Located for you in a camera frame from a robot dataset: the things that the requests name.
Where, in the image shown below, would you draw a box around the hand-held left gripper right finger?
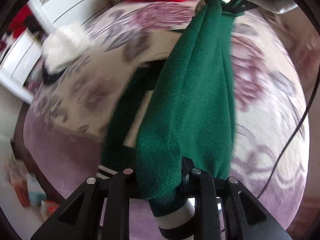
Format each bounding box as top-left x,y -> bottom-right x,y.
182,156 -> 292,240

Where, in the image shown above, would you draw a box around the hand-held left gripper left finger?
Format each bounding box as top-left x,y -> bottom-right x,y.
31,169 -> 138,240

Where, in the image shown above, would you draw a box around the green varsity jacket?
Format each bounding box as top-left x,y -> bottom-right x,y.
96,0 -> 248,240

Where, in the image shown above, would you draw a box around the red hanging clothes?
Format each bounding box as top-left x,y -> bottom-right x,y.
7,5 -> 33,38

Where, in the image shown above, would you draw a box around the floral rose blanket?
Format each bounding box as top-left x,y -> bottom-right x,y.
24,0 -> 310,240

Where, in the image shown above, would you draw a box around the dark cloth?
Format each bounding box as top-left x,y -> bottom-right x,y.
41,65 -> 68,84

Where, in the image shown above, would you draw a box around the white wardrobe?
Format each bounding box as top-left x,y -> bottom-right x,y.
27,0 -> 120,34
0,0 -> 120,100

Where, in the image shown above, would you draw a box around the white folded fluffy blanket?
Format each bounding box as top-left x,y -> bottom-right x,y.
41,22 -> 90,73

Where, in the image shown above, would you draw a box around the black cable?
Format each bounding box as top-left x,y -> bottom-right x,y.
257,77 -> 320,198

